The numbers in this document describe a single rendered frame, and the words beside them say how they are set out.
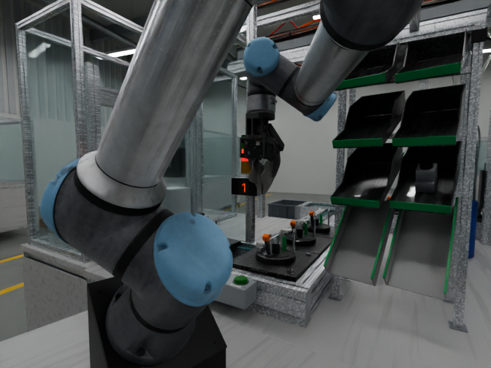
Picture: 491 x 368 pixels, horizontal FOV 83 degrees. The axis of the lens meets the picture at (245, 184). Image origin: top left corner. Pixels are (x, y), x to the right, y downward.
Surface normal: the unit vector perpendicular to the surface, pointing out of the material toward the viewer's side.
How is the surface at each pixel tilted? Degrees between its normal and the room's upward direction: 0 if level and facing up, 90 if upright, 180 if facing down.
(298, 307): 90
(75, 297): 90
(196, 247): 50
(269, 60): 90
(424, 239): 45
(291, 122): 90
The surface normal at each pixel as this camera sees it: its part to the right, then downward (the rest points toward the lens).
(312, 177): -0.37, 0.07
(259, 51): -0.07, 0.08
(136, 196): 0.66, -0.07
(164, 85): 0.06, 0.52
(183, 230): 0.58, -0.59
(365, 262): -0.45, -0.66
